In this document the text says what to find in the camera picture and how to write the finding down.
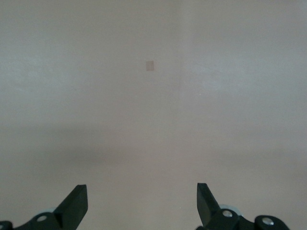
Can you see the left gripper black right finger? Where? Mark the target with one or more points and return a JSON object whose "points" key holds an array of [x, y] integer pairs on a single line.
{"points": [[211, 213]]}

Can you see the small brown tape square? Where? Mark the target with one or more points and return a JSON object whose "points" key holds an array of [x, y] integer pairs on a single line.
{"points": [[149, 65]]}

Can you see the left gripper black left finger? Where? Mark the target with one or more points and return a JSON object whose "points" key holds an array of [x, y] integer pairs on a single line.
{"points": [[69, 213]]}

